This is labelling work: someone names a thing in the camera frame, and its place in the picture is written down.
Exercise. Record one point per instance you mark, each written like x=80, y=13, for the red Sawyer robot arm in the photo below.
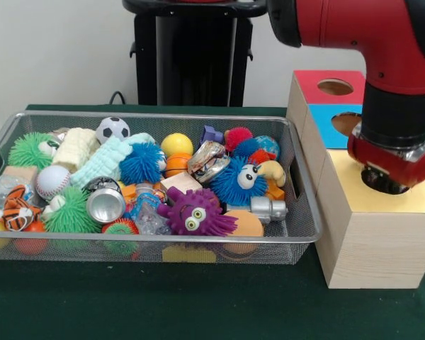
x=382, y=35

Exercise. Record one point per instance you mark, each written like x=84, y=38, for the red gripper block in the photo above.
x=397, y=166

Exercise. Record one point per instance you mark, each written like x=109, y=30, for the clear mesh bin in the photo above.
x=306, y=212

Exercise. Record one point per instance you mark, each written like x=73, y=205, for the orange tiger plush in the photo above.
x=14, y=211

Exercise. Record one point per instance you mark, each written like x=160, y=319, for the dark green tablecloth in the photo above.
x=198, y=304

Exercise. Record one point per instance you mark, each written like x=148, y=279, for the yellow cheese wedge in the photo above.
x=190, y=253

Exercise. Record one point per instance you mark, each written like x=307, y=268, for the yellow ball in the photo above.
x=177, y=144

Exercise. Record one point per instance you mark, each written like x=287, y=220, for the purple spiky ball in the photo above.
x=195, y=212

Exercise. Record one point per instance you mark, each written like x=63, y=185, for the black and white soccer ball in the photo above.
x=113, y=129

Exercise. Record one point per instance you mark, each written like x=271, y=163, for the green spiky ball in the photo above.
x=30, y=149

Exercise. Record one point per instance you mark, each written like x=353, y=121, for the blue fuzzy monster toy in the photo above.
x=230, y=184

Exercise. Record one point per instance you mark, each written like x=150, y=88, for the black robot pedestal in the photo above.
x=198, y=57

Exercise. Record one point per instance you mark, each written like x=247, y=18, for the cream knit cloth roll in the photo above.
x=74, y=147

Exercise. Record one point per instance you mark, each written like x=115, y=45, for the wooden three-hole box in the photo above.
x=375, y=241

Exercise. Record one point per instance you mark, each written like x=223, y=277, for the mint green knit cloth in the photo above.
x=113, y=159

